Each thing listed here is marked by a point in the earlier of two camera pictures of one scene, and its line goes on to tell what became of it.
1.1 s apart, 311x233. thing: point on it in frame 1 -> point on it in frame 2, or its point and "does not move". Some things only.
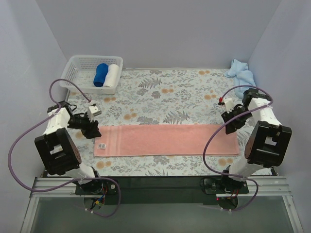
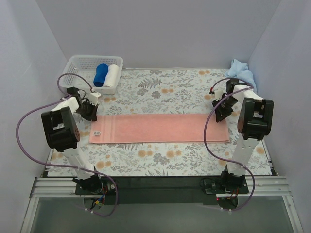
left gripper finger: (91, 130) -> (92, 115)
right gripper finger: (234, 125) -> (222, 113)
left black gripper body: (90, 127) -> (90, 112)
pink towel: (167, 141) -> (158, 128)
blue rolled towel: (101, 71) does not move
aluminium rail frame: (267, 186) does not move
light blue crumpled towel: (242, 75) does not move
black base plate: (162, 190) does not move
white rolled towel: (112, 77) does not move
